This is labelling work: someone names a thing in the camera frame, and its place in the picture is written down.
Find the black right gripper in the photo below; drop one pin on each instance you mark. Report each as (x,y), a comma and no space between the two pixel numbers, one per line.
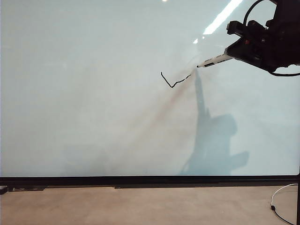
(279,44)

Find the white whiteboard marker pen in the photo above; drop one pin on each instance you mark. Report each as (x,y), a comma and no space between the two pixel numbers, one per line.
(213,61)

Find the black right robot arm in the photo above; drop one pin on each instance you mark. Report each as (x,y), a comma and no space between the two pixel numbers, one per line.
(288,10)

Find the black whiteboard pen tray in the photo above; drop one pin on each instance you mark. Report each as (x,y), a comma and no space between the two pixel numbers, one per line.
(164,186)

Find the small black block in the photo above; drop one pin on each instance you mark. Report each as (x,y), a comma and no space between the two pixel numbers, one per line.
(2,189)

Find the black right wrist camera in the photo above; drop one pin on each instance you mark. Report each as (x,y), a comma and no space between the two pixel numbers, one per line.
(235,28)

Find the white glass whiteboard black frame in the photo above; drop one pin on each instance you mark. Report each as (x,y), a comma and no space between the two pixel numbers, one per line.
(93,93)

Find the black whiteboard stand post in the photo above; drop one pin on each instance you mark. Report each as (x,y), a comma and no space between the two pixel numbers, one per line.
(298,201)

